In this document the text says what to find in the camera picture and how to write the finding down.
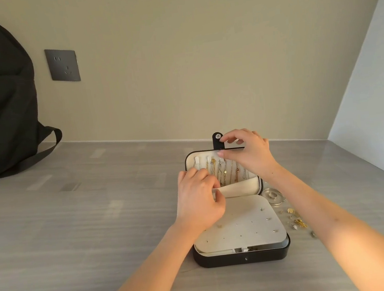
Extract person's right hand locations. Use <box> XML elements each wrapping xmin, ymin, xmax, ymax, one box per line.
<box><xmin>215</xmin><ymin>125</ymin><xmax>279</xmax><ymax>184</ymax></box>

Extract person's left hand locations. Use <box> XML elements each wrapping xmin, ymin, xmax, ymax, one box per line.
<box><xmin>170</xmin><ymin>164</ymin><xmax>230</xmax><ymax>236</ymax></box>

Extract black jewelry box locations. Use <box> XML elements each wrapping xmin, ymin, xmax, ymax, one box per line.
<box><xmin>179</xmin><ymin>125</ymin><xmax>293</xmax><ymax>271</ymax></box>

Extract person's left forearm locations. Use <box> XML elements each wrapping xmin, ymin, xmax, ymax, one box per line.
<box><xmin>88</xmin><ymin>218</ymin><xmax>213</xmax><ymax>291</ymax></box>

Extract person's right forearm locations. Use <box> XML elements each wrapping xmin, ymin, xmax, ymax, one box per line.
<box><xmin>262</xmin><ymin>152</ymin><xmax>384</xmax><ymax>291</ymax></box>

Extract scattered small stud earrings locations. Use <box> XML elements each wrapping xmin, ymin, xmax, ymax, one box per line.
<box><xmin>200</xmin><ymin>205</ymin><xmax>279</xmax><ymax>245</ymax></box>

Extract clear glass dish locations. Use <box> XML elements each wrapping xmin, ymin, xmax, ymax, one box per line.
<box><xmin>261</xmin><ymin>186</ymin><xmax>287</xmax><ymax>208</ymax></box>

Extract pile of loose jewelry pieces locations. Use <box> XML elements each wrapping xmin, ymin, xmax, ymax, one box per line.
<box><xmin>277</xmin><ymin>205</ymin><xmax>318</xmax><ymax>243</ymax></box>

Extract row of gold necklaces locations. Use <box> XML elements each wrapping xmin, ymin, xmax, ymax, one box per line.
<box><xmin>207</xmin><ymin>155</ymin><xmax>249</xmax><ymax>188</ymax></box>

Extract grey wall socket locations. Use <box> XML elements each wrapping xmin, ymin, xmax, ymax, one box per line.
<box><xmin>44</xmin><ymin>46</ymin><xmax>81</xmax><ymax>85</ymax></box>

